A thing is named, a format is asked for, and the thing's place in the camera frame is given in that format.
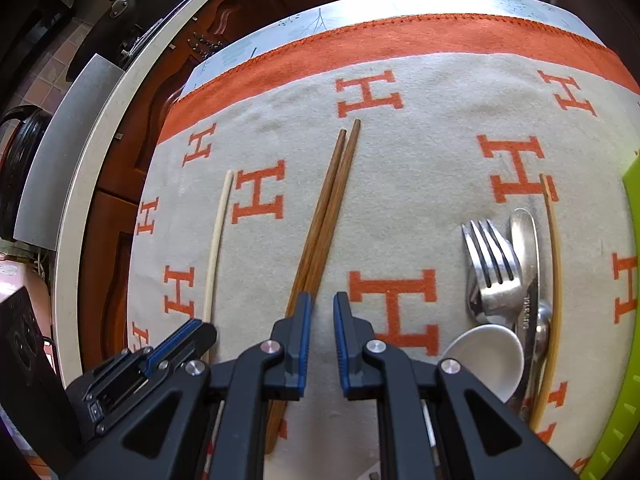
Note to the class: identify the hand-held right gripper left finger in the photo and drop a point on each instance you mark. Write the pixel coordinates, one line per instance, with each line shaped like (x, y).
(302, 345)

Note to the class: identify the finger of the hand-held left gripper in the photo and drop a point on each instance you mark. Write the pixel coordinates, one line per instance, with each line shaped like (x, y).
(172, 342)

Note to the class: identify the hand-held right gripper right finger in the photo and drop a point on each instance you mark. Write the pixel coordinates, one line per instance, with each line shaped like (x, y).
(344, 345)

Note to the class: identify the cream chopstick with red end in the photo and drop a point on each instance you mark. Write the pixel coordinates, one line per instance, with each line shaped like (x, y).
(217, 245)

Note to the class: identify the brown wooden chopstick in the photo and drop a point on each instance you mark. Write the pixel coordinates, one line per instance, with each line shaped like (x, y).
(334, 210)
(320, 210)

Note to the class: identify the white ceramic spoon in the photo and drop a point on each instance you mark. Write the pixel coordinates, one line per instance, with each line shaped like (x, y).
(480, 360)

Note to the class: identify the steel fork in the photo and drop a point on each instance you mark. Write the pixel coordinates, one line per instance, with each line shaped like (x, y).
(492, 285)

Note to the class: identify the small steel spoon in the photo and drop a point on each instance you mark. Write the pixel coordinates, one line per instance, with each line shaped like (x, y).
(543, 325)

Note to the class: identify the golden yellow chopstick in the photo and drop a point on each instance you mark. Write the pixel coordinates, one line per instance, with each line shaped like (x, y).
(556, 280)

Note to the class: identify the green plastic utensil tray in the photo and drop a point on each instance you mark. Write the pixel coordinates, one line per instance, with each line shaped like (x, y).
(620, 435)

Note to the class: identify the pink rice cooker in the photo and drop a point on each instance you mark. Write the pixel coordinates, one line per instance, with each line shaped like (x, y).
(20, 272)

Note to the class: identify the white kitchen countertop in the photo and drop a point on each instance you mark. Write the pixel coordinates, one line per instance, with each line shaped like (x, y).
(70, 270)

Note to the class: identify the black and red pressure cooker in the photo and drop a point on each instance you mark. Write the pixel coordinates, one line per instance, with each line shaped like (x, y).
(15, 175)

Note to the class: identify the steel splash guard panel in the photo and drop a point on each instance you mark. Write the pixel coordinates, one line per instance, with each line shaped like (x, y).
(65, 150)

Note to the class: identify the orange and beige printed blanket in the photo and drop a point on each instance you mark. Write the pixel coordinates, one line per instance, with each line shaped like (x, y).
(425, 135)

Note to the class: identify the black wok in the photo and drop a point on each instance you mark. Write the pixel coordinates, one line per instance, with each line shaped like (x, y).
(110, 25)

